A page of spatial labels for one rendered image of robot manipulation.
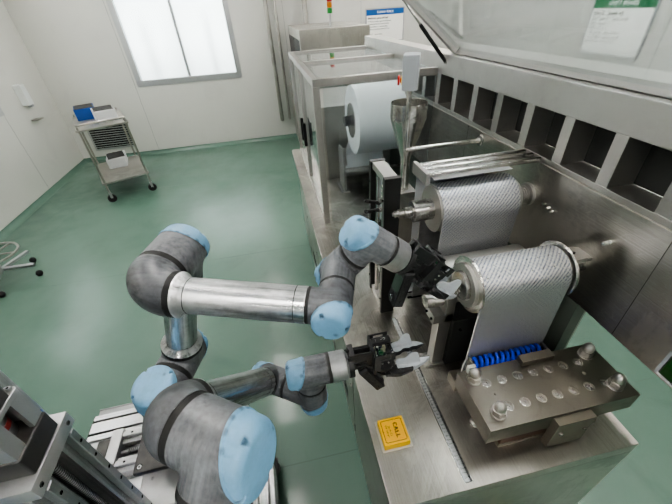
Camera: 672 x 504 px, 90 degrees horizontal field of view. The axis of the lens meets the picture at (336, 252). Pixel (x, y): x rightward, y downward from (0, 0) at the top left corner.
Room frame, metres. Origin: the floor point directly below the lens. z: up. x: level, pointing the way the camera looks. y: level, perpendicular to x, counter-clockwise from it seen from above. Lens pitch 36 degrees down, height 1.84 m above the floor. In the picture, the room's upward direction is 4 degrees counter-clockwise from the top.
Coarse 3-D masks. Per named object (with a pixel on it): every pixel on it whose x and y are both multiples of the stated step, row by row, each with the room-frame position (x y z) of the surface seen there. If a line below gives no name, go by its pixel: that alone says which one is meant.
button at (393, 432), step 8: (400, 416) 0.46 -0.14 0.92; (384, 424) 0.45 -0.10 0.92; (392, 424) 0.44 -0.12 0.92; (400, 424) 0.44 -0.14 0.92; (384, 432) 0.43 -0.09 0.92; (392, 432) 0.42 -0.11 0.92; (400, 432) 0.42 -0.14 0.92; (384, 440) 0.41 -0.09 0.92; (392, 440) 0.40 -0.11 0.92; (400, 440) 0.40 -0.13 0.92; (408, 440) 0.40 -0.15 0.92; (384, 448) 0.39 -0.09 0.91; (392, 448) 0.39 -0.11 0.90
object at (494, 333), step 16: (480, 320) 0.56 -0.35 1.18; (496, 320) 0.57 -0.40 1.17; (512, 320) 0.58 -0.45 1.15; (528, 320) 0.59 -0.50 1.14; (544, 320) 0.59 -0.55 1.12; (480, 336) 0.57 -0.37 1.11; (496, 336) 0.57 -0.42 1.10; (512, 336) 0.58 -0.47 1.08; (528, 336) 0.59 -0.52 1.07; (544, 336) 0.60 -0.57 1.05; (480, 352) 0.57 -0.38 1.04
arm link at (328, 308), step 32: (160, 256) 0.58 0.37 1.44; (128, 288) 0.52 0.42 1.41; (160, 288) 0.49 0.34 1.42; (192, 288) 0.49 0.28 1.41; (224, 288) 0.49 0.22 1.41; (256, 288) 0.49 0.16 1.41; (288, 288) 0.49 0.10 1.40; (320, 288) 0.49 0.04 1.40; (352, 288) 0.51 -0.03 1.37; (288, 320) 0.45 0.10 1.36; (320, 320) 0.42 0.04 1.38
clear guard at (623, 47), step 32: (416, 0) 1.47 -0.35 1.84; (448, 0) 1.24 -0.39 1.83; (480, 0) 1.07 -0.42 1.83; (512, 0) 0.94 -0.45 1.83; (544, 0) 0.84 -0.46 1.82; (576, 0) 0.76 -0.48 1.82; (608, 0) 0.69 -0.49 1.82; (640, 0) 0.63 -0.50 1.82; (448, 32) 1.46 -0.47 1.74; (480, 32) 1.22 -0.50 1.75; (512, 32) 1.05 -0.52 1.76; (544, 32) 0.92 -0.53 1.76; (576, 32) 0.82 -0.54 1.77; (608, 32) 0.74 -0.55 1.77; (640, 32) 0.67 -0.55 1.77; (544, 64) 1.03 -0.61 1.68; (576, 64) 0.90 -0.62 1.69; (608, 64) 0.80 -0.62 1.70; (640, 64) 0.71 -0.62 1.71
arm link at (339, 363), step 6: (330, 354) 0.52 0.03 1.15; (336, 354) 0.52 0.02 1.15; (342, 354) 0.51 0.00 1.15; (330, 360) 0.50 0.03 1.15; (336, 360) 0.50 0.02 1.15; (342, 360) 0.50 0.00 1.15; (336, 366) 0.49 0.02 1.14; (342, 366) 0.49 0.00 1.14; (348, 366) 0.49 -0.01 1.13; (336, 372) 0.48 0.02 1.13; (342, 372) 0.48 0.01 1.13; (348, 372) 0.48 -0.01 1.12; (336, 378) 0.47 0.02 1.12; (342, 378) 0.47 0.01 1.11; (348, 378) 0.48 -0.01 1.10
